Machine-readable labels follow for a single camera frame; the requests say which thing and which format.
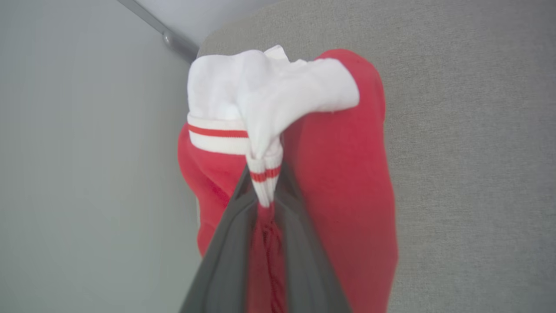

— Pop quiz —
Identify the red and white baseball jersey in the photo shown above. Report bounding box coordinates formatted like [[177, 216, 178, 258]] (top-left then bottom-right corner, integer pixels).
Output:
[[177, 45, 399, 313]]

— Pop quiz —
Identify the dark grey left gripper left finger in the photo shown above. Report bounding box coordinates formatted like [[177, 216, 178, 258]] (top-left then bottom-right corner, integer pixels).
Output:
[[179, 165, 258, 313]]

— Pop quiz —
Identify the grey metal rail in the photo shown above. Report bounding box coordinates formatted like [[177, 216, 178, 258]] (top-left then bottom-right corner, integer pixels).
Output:
[[116, 0, 199, 63]]

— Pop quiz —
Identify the grey fabric sofa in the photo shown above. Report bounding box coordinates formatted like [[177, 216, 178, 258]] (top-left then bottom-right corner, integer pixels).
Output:
[[198, 0, 556, 313]]

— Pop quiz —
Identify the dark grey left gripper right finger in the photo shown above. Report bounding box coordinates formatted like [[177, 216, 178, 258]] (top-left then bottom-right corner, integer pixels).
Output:
[[274, 162, 353, 313]]

